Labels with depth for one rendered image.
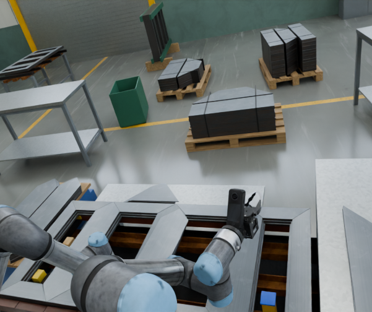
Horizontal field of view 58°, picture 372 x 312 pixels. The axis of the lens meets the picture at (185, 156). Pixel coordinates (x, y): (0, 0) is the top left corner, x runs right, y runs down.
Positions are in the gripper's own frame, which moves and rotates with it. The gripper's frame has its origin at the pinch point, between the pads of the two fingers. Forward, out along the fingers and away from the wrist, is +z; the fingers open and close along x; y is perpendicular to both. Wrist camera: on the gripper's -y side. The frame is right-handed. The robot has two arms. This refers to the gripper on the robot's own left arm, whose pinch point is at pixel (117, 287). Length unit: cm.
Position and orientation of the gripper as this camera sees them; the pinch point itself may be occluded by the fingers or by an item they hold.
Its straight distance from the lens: 178.5
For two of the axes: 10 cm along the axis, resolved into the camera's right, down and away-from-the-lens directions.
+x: 2.8, -5.6, 7.8
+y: 9.4, -0.2, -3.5
